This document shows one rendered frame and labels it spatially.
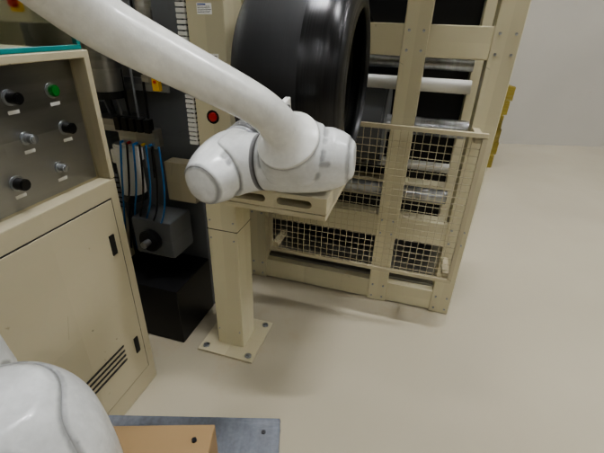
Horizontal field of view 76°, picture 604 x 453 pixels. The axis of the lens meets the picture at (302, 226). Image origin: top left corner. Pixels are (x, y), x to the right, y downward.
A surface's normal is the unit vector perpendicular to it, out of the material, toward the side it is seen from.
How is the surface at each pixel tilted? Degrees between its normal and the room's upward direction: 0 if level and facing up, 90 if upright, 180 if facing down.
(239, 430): 0
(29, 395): 4
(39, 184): 90
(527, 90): 90
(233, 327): 90
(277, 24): 59
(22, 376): 7
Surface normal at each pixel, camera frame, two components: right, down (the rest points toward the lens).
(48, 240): 0.96, 0.16
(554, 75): 0.00, 0.47
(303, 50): -0.26, 0.12
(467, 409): 0.03, -0.88
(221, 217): -0.30, 0.44
